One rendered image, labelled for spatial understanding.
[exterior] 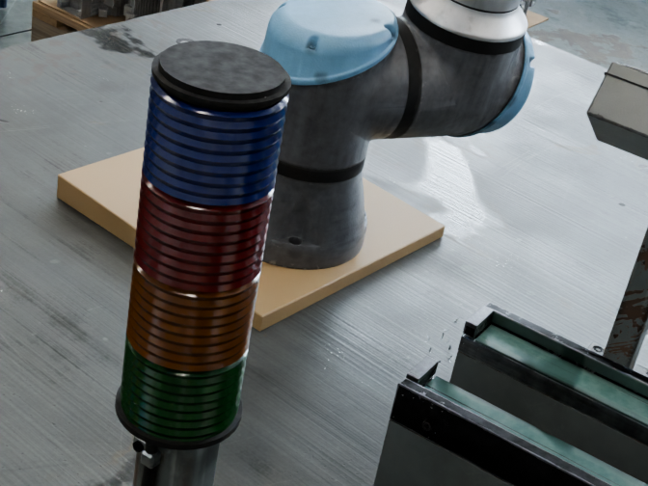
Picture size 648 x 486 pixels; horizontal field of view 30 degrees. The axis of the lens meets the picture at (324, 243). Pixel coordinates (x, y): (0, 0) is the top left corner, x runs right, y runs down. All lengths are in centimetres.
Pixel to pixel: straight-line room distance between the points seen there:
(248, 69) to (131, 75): 100
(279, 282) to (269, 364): 10
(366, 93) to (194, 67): 58
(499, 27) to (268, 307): 33
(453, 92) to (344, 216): 15
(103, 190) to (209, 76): 71
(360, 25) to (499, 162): 43
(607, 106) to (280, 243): 33
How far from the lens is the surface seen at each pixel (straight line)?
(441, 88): 113
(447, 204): 134
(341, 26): 108
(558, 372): 91
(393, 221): 126
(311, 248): 113
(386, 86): 110
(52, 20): 348
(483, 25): 112
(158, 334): 56
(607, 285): 128
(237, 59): 53
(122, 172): 125
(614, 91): 101
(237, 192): 52
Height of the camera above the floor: 142
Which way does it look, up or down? 31 degrees down
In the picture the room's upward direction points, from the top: 11 degrees clockwise
